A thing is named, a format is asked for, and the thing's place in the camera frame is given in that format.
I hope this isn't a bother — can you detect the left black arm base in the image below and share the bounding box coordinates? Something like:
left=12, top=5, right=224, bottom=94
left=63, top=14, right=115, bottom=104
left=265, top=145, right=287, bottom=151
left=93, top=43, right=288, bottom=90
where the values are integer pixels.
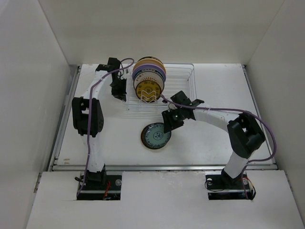
left=75, top=175, right=122, bottom=201

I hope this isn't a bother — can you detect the yellow patterned plate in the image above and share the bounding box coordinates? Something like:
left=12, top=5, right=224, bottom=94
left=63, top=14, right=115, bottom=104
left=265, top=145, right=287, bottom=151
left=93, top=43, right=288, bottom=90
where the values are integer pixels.
left=141, top=128, right=147, bottom=147
left=135, top=80, right=162, bottom=103

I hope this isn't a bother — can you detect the teal patterned plate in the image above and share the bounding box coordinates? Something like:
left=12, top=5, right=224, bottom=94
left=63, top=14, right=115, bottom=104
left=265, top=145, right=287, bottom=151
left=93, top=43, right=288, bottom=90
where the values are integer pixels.
left=145, top=122, right=172, bottom=150

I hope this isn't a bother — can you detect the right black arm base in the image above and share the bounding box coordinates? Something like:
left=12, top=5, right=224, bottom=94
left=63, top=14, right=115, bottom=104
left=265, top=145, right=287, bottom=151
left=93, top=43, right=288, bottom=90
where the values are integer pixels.
left=204, top=172, right=256, bottom=200

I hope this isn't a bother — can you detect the white wire dish rack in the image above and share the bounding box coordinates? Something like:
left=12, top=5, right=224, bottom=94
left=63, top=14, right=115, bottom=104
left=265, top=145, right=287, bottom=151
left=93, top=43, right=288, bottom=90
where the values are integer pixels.
left=124, top=63, right=197, bottom=114

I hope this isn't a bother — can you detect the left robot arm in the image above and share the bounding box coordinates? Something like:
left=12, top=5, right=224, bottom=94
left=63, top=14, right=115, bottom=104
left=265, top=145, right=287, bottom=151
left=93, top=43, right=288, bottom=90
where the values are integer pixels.
left=72, top=57, right=127, bottom=190

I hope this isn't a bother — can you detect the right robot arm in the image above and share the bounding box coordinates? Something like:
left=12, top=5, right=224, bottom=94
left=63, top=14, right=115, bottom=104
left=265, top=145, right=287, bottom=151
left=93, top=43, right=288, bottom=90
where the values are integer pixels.
left=162, top=91, right=265, bottom=188

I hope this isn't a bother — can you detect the white blue rimmed plate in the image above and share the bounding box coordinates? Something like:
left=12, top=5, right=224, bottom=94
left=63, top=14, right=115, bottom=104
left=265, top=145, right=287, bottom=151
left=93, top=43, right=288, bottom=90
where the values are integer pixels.
left=132, top=68, right=166, bottom=81

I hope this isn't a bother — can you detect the metal table edge rail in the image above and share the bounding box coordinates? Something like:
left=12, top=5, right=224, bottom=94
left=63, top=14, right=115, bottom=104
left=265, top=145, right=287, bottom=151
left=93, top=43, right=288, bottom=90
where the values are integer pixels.
left=48, top=164, right=278, bottom=171

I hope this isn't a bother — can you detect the white orange sunburst plate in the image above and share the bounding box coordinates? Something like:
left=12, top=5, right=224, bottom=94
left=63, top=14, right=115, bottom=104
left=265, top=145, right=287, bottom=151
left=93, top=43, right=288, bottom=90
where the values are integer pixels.
left=133, top=72, right=164, bottom=91

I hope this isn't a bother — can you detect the tan plate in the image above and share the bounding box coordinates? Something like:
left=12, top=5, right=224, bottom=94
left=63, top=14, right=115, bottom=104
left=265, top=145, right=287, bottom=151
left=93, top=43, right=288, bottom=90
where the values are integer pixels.
left=133, top=58, right=166, bottom=72

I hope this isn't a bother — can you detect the purple plate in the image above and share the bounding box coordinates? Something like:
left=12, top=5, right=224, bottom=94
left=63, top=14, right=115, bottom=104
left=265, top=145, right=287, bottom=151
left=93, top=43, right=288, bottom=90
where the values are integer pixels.
left=132, top=64, right=166, bottom=77

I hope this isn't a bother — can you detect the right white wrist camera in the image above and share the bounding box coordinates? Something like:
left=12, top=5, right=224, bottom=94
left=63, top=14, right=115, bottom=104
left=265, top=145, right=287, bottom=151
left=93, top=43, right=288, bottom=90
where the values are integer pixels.
left=167, top=103, right=177, bottom=112

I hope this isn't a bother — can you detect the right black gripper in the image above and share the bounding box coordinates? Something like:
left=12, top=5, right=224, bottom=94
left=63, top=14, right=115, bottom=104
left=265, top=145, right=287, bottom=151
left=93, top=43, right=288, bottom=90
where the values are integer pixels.
left=162, top=107, right=185, bottom=133

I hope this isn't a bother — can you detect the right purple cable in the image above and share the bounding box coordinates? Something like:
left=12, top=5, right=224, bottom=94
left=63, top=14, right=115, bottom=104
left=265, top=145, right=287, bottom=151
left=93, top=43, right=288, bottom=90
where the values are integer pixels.
left=160, top=94, right=277, bottom=200

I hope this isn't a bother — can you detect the dark rimmed back plate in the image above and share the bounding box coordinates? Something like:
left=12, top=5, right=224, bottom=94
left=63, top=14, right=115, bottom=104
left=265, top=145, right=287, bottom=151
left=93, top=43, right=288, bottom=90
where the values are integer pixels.
left=138, top=56, right=163, bottom=64

